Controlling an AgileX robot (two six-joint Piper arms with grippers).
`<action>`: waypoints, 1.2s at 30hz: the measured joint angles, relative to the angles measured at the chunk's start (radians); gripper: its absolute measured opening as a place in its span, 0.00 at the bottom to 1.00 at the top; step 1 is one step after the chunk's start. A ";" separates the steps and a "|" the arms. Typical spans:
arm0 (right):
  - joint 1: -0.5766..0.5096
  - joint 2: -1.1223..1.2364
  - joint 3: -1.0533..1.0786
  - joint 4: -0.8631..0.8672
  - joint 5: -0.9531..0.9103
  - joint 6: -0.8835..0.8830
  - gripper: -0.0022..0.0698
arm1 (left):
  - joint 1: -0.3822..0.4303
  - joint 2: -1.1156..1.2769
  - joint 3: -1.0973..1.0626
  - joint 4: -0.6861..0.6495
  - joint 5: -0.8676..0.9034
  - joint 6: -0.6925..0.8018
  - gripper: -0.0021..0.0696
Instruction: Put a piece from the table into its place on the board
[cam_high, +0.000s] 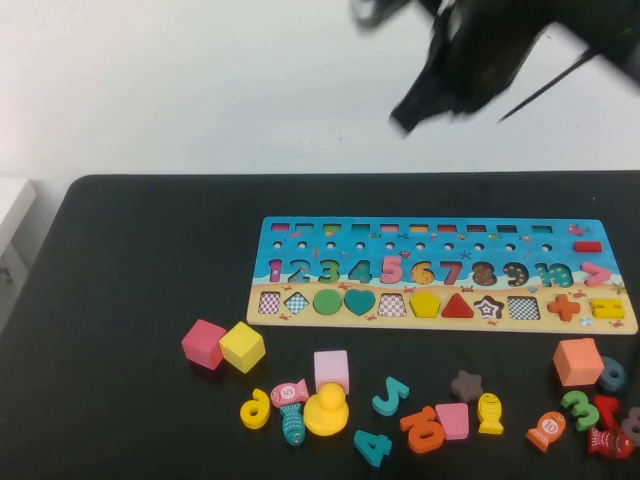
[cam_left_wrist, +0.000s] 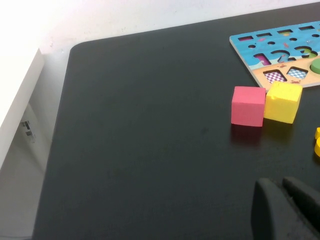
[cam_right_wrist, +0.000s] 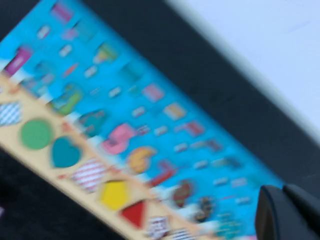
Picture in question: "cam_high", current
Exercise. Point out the pink fish piece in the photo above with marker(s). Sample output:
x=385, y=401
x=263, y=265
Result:
x=287, y=392

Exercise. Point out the red triangle piece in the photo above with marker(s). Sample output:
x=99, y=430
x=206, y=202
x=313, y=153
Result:
x=457, y=308

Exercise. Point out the black zip tie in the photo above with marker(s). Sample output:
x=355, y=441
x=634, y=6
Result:
x=545, y=88

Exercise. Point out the brown number eight piece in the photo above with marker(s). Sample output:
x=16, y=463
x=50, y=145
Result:
x=635, y=414

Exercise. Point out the pink greater-than sign piece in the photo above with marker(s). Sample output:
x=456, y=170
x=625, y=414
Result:
x=605, y=275

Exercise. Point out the orange number six piece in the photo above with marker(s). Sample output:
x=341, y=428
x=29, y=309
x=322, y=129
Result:
x=407, y=425

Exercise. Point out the green circle piece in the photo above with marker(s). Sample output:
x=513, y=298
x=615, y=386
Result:
x=327, y=302

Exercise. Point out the teal number four piece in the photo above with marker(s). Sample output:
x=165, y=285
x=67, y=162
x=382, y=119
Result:
x=375, y=447

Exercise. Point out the yellow cube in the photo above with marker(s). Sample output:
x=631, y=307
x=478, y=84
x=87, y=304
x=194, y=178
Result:
x=242, y=347

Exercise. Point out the colourful wooden puzzle board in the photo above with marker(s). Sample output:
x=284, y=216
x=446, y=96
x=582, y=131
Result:
x=310, y=255

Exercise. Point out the teal fish piece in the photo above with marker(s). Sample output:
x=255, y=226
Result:
x=292, y=425

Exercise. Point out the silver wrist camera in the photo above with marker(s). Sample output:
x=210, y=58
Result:
x=370, y=10

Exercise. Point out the pink number five piece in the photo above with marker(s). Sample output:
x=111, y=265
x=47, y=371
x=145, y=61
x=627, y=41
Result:
x=395, y=275

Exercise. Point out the orange fish piece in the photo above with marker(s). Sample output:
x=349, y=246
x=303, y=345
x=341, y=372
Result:
x=547, y=429

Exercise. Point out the salmon orange cube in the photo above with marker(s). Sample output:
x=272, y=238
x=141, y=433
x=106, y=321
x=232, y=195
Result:
x=575, y=362

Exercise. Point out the yellow number six piece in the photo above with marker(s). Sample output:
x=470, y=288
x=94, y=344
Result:
x=259, y=397

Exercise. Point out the yellow pentagon piece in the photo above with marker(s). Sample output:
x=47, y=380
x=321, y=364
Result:
x=425, y=304

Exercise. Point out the light pink cube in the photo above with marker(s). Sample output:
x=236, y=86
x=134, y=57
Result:
x=331, y=367

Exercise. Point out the teal number five piece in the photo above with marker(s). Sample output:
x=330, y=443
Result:
x=384, y=406

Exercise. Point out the pink trapezoid piece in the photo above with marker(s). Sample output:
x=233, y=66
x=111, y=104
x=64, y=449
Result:
x=454, y=422

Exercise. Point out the green number three piece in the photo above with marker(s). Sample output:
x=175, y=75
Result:
x=585, y=412

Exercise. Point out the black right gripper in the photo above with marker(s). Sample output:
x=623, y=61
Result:
x=485, y=40

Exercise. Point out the pink red cube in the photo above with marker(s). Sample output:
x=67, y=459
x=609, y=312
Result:
x=202, y=342

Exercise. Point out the orange plus sign piece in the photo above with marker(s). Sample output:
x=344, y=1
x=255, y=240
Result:
x=565, y=307

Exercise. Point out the yellow fish piece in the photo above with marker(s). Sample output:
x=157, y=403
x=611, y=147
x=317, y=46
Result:
x=490, y=412

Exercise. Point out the red fish piece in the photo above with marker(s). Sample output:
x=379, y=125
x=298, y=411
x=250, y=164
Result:
x=607, y=444

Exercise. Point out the yellow duck toy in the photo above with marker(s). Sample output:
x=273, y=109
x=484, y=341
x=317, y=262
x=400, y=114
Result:
x=326, y=412

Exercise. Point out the teal heart piece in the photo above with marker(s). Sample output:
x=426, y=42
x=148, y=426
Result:
x=359, y=301

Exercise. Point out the brown star piece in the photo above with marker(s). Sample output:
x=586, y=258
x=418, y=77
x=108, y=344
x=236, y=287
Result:
x=467, y=387

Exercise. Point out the red number seven piece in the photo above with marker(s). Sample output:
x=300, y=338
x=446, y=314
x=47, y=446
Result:
x=611, y=406

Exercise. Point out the yellow equals sign piece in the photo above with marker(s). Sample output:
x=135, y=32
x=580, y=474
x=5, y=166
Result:
x=605, y=303

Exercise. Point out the red minus sign piece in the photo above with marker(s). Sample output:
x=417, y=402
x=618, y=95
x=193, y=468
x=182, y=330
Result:
x=586, y=246

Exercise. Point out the grey blue number zero piece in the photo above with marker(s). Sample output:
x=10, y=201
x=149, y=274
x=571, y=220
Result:
x=623, y=372

